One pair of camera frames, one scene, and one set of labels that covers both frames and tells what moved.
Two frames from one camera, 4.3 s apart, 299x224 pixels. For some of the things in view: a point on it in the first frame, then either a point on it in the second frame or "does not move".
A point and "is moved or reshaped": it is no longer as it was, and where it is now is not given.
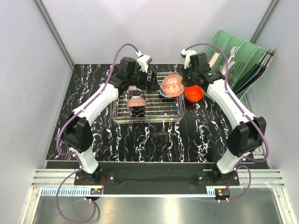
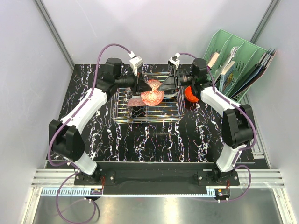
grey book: (233, 51) does not move
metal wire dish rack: (167, 105) does not move
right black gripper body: (188, 77) -> (186, 79)
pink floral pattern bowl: (136, 101) does not move
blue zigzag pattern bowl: (172, 86) is moved or reshaped
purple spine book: (213, 59) does not move
